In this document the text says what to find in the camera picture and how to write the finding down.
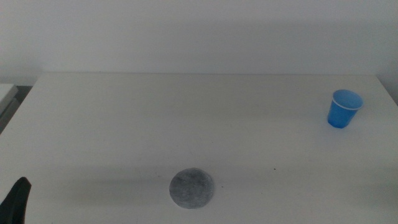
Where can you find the blue plastic cup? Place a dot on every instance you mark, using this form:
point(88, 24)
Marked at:
point(340, 115)

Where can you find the round grey cup mat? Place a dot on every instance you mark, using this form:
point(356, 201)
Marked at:
point(191, 188)

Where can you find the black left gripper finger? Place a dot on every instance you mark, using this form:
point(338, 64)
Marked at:
point(15, 202)

